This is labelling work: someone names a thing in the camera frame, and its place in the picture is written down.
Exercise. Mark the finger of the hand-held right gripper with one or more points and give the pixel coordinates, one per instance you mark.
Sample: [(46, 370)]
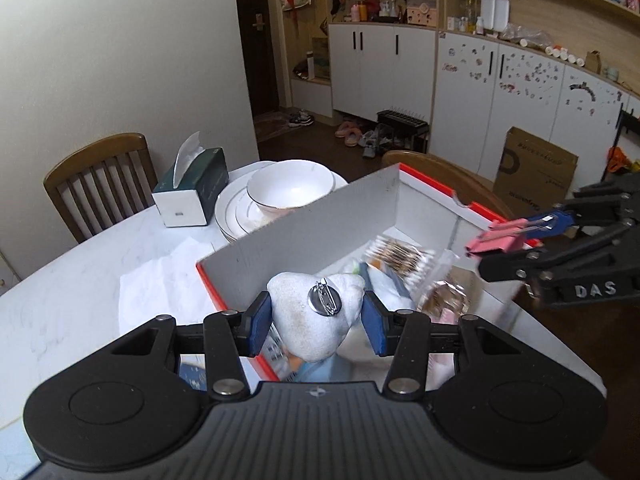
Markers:
[(562, 221), (550, 260)]

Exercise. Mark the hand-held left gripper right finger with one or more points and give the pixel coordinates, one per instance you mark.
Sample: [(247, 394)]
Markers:
[(375, 322)]

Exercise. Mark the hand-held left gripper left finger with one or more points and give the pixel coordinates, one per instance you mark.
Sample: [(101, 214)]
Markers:
[(257, 322)]

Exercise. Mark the white plush with pin badge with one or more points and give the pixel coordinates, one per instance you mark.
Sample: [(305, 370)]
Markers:
[(300, 325)]

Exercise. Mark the large pink binder clip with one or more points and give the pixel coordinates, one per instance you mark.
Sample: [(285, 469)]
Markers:
[(495, 242)]

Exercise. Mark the cotton swab pack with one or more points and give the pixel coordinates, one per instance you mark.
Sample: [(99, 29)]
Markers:
[(400, 257)]

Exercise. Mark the red cardboard box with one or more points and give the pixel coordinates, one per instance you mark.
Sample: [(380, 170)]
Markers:
[(310, 230)]

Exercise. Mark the brown cardboard carton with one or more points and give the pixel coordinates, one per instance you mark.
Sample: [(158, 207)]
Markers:
[(535, 170)]

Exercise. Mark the light blue slim box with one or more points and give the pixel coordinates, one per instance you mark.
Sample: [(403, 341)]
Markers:
[(320, 371)]

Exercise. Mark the gold snack packet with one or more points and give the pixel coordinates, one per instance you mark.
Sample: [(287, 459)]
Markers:
[(445, 297)]

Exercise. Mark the white paper towel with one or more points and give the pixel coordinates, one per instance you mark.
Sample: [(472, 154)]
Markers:
[(160, 285)]

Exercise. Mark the black metal stand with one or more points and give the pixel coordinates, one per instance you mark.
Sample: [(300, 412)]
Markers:
[(627, 125)]

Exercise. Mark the sticker covered white cabinet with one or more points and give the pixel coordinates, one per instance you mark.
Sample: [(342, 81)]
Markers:
[(525, 100)]

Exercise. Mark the green white tissue box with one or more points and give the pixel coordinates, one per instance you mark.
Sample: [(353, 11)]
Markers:
[(200, 180)]

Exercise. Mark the grey slippers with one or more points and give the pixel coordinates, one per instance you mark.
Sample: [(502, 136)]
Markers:
[(370, 144)]

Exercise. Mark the black shoe rack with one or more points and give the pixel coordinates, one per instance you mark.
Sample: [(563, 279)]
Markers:
[(402, 127)]

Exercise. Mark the row of bottles and jars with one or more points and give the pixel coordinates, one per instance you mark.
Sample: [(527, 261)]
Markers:
[(525, 35)]

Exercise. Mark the pink slippers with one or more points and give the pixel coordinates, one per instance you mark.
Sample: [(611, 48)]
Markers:
[(346, 132)]

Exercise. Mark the patterned doormat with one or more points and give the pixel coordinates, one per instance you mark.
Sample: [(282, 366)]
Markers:
[(272, 127)]

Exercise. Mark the pair of sneakers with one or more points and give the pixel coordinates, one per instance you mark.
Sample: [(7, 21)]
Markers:
[(301, 120)]

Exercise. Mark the brown wooden slatted chair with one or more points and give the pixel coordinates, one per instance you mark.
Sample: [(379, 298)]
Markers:
[(100, 155)]

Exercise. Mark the white double-door cabinet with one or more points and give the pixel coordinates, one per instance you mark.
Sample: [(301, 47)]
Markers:
[(380, 75)]

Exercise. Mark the row of shelf knickknacks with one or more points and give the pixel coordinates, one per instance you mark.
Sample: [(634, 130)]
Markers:
[(395, 7)]

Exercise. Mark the dark wooden door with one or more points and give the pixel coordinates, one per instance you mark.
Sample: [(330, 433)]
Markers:
[(255, 50)]

